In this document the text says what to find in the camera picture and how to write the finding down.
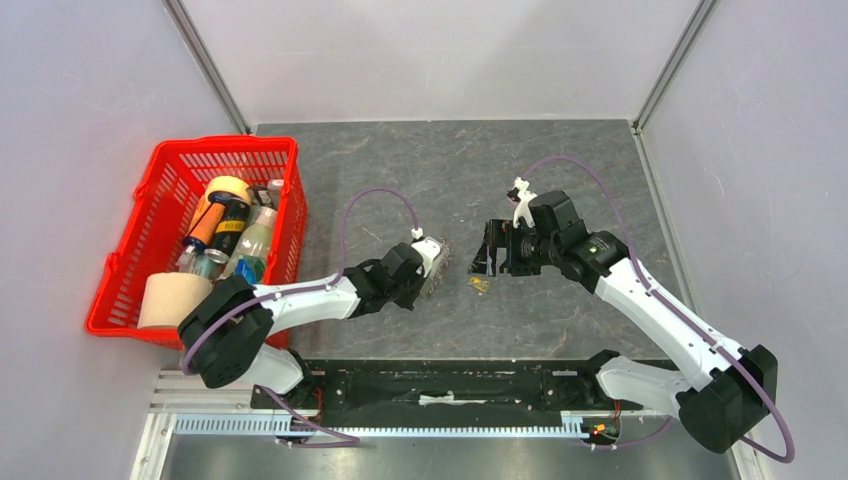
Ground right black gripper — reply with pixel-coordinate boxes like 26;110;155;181
467;218;561;277

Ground yellow tagged keys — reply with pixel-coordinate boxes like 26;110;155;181
468;277;491;293

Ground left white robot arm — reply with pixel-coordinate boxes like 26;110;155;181
177;237;449;409

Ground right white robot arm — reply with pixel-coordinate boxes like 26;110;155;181
469;189;778;453

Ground blue snack packet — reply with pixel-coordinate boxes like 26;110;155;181
233;256;266;284

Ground clear plastic bottle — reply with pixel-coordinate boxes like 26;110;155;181
220;207;277;279

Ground black and yellow can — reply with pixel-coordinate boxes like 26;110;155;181
205;197;251;263

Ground silver drink can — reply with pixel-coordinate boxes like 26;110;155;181
190;248;230;282

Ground yellow tape roll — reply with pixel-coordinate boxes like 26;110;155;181
202;176;251;204

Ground orange and blue bottle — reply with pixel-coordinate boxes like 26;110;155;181
182;200;225;253

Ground beige paper roll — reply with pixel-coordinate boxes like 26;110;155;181
137;272;213;329

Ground red plastic basket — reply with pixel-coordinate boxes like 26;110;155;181
85;135;308;350

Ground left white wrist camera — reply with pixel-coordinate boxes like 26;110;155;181
411;228;440;277

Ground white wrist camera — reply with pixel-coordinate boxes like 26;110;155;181
411;228;440;277
507;177;536;229

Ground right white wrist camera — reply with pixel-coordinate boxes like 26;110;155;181
507;177;536;229

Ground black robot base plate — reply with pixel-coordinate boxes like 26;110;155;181
281;359;616;428

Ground right aluminium corner post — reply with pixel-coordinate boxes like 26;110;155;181
631;0;719;135

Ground aluminium corner post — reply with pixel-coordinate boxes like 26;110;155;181
162;0;253;135
631;0;719;135

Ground left aluminium corner post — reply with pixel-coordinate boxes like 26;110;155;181
162;0;253;135

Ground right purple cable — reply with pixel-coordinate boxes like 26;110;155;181
520;155;796;464

